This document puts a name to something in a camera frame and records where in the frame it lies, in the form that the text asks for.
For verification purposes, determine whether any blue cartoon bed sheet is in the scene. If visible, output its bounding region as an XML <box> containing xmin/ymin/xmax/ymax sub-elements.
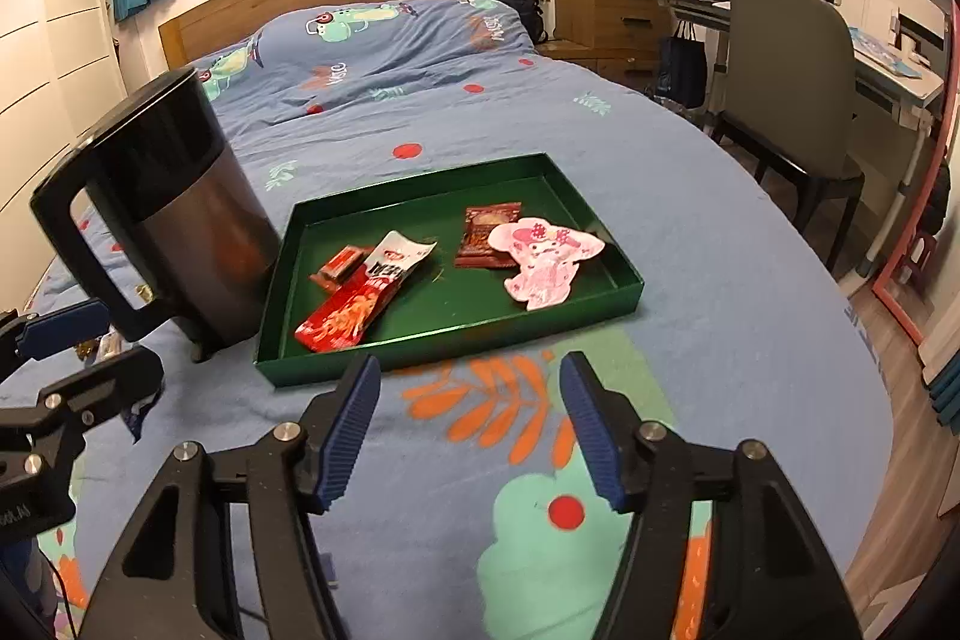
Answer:
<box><xmin>41</xmin><ymin>0</ymin><xmax>892</xmax><ymax>638</ymax></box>

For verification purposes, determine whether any wooden drawer cabinet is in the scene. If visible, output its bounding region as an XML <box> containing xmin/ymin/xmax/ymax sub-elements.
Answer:
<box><xmin>537</xmin><ymin>0</ymin><xmax>674</xmax><ymax>92</ymax></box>

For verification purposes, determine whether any small red candy packet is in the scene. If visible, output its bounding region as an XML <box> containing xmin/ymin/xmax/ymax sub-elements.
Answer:
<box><xmin>309</xmin><ymin>245</ymin><xmax>373</xmax><ymax>292</ymax></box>

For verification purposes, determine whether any red brown snack packet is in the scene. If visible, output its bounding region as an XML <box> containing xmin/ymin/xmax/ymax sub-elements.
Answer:
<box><xmin>454</xmin><ymin>202</ymin><xmax>523</xmax><ymax>269</ymax></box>

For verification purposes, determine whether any dark shopping bag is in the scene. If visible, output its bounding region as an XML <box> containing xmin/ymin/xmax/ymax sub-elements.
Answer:
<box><xmin>656</xmin><ymin>21</ymin><xmax>708</xmax><ymax>109</ymax></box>

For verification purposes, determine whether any black steel electric kettle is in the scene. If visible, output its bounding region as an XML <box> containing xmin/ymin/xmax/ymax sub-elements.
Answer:
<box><xmin>31</xmin><ymin>67</ymin><xmax>280</xmax><ymax>356</ymax></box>

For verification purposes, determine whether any green tray box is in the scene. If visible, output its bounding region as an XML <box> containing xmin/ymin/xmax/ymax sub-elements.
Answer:
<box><xmin>254</xmin><ymin>152</ymin><xmax>644</xmax><ymax>388</ymax></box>

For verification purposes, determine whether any grey desk chair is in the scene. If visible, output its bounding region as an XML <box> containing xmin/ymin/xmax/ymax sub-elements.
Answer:
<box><xmin>711</xmin><ymin>0</ymin><xmax>866</xmax><ymax>268</ymax></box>

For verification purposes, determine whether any black cable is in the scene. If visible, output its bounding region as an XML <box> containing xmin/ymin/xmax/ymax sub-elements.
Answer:
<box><xmin>35</xmin><ymin>547</ymin><xmax>82</xmax><ymax>640</ymax></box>

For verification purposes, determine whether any red white snack packet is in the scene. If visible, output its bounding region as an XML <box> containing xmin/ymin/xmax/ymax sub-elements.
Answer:
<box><xmin>295</xmin><ymin>230</ymin><xmax>436</xmax><ymax>353</ymax></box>

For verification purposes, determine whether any white desk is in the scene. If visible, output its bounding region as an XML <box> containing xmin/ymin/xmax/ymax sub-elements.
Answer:
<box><xmin>658</xmin><ymin>0</ymin><xmax>946</xmax><ymax>298</ymax></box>

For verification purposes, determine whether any white wardrobe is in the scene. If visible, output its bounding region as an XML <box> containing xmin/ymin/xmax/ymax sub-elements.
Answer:
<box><xmin>2</xmin><ymin>0</ymin><xmax>125</xmax><ymax>308</ymax></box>

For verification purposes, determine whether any pink cartoon snack packet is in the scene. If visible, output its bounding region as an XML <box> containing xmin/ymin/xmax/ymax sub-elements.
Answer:
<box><xmin>488</xmin><ymin>218</ymin><xmax>605</xmax><ymax>310</ymax></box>

